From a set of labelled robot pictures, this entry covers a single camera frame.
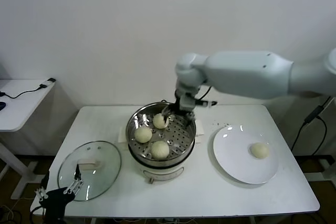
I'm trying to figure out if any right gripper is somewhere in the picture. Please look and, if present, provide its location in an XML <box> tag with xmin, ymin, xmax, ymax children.
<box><xmin>162</xmin><ymin>90</ymin><xmax>197</xmax><ymax>128</ymax></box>

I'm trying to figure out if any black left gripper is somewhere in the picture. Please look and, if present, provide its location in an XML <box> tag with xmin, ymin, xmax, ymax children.
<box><xmin>35</xmin><ymin>164</ymin><xmax>83</xmax><ymax>224</ymax></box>

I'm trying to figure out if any white steamed baozi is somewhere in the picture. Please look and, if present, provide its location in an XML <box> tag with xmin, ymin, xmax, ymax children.
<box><xmin>150</xmin><ymin>141</ymin><xmax>170</xmax><ymax>160</ymax></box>
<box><xmin>153</xmin><ymin>113</ymin><xmax>170</xmax><ymax>130</ymax></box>
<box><xmin>249</xmin><ymin>142</ymin><xmax>270</xmax><ymax>159</ymax></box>
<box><xmin>134</xmin><ymin>126</ymin><xmax>153</xmax><ymax>144</ymax></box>

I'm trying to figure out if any glass lid with white handle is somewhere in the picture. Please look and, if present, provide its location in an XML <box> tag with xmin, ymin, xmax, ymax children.
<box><xmin>57</xmin><ymin>141</ymin><xmax>122</xmax><ymax>202</ymax></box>

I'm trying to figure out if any stainless steel steamer basket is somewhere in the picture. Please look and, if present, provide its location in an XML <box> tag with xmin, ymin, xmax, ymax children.
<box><xmin>117</xmin><ymin>102</ymin><xmax>206</xmax><ymax>167</ymax></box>

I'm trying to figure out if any white electric cooker base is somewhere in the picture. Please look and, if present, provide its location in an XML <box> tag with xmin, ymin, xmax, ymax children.
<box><xmin>128</xmin><ymin>140</ymin><xmax>196</xmax><ymax>185</ymax></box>

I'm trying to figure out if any white round plate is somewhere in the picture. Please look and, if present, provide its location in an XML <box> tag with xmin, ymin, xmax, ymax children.
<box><xmin>212</xmin><ymin>124</ymin><xmax>279</xmax><ymax>185</ymax></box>

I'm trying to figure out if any white side table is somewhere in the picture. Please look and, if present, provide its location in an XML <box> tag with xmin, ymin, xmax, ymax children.
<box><xmin>0</xmin><ymin>79</ymin><xmax>57</xmax><ymax>201</ymax></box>

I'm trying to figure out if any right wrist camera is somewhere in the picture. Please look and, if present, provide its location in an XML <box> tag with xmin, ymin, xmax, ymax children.
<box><xmin>195</xmin><ymin>100</ymin><xmax>218</xmax><ymax>108</ymax></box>

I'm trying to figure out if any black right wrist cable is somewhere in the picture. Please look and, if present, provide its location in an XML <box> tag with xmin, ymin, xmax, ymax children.
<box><xmin>195</xmin><ymin>84</ymin><xmax>212</xmax><ymax>102</ymax></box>

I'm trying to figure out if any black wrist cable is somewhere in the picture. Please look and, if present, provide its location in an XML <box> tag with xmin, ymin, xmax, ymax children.
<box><xmin>29</xmin><ymin>205</ymin><xmax>44</xmax><ymax>222</ymax></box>
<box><xmin>195</xmin><ymin>84</ymin><xmax>212</xmax><ymax>102</ymax></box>

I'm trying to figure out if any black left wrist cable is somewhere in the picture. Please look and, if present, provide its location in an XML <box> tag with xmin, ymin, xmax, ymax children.
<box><xmin>29</xmin><ymin>205</ymin><xmax>44</xmax><ymax>222</ymax></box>

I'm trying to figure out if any black cable with adapter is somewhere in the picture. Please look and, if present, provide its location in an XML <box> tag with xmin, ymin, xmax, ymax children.
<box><xmin>0</xmin><ymin>78</ymin><xmax>56</xmax><ymax>99</ymax></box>

